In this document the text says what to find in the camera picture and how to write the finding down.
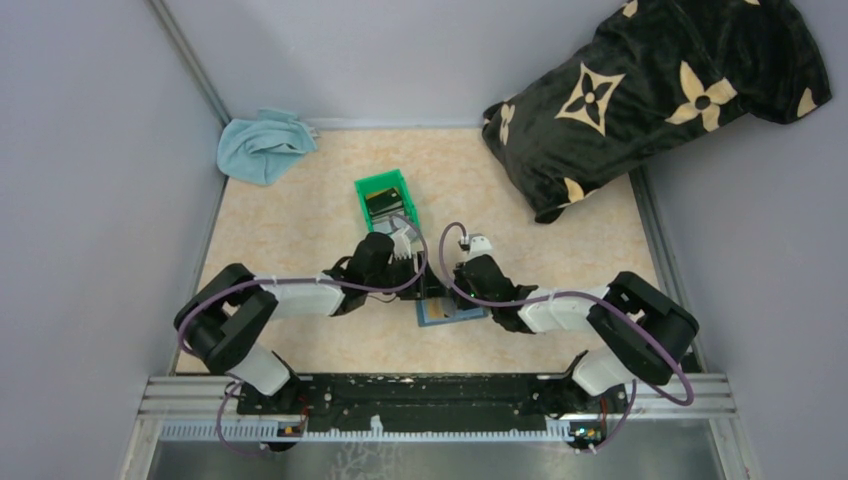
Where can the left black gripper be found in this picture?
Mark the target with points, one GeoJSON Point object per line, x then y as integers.
{"type": "Point", "coordinates": [411, 283]}

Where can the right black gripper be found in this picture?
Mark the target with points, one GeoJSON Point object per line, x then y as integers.
{"type": "Point", "coordinates": [460, 289]}

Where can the gold card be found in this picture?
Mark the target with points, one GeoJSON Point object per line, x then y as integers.
{"type": "Point", "coordinates": [437, 311]}

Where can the blue leather card holder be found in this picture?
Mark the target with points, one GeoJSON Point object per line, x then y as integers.
{"type": "Point", "coordinates": [458, 315]}

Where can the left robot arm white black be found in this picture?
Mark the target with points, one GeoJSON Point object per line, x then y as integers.
{"type": "Point", "coordinates": [221, 324]}

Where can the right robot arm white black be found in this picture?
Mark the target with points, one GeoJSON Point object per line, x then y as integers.
{"type": "Point", "coordinates": [645, 334]}

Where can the cards in green bin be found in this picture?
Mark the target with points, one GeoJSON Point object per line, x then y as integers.
{"type": "Point", "coordinates": [383, 204]}

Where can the green plastic bin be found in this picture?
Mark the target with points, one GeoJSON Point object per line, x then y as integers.
{"type": "Point", "coordinates": [376, 183]}

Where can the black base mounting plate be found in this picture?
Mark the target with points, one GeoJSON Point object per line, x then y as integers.
{"type": "Point", "coordinates": [475, 403]}

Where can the light blue cloth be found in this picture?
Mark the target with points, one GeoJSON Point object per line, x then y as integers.
{"type": "Point", "coordinates": [261, 150]}

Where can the black floral blanket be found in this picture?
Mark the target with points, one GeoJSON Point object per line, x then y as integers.
{"type": "Point", "coordinates": [656, 75]}

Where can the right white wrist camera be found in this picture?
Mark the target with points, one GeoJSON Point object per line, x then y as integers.
{"type": "Point", "coordinates": [474, 245]}

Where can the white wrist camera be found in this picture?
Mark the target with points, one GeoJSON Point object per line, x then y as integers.
{"type": "Point", "coordinates": [403, 239]}
{"type": "Point", "coordinates": [474, 245]}

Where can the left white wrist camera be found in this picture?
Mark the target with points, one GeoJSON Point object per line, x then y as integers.
{"type": "Point", "coordinates": [403, 239]}

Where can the aluminium frame rail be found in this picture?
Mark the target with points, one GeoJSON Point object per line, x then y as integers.
{"type": "Point", "coordinates": [195, 408]}

